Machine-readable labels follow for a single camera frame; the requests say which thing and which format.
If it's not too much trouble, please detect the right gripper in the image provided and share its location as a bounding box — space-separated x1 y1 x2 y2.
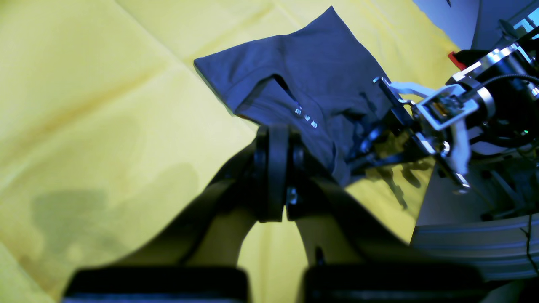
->
345 75 538 176

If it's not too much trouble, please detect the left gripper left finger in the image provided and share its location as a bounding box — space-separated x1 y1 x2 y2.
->
113 124 289 270

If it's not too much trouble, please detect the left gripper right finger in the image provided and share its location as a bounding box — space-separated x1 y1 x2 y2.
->
286 127 454 270

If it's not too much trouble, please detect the blue-grey T-shirt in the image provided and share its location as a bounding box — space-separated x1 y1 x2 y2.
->
194 6 391 186

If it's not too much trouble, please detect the yellow table cloth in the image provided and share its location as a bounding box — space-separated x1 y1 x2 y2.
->
0 0 459 303

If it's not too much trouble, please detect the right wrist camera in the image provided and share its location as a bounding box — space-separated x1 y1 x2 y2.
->
416 84 480 132

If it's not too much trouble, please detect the aluminium table frame rail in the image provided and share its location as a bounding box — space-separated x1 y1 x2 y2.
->
411 213 539 281

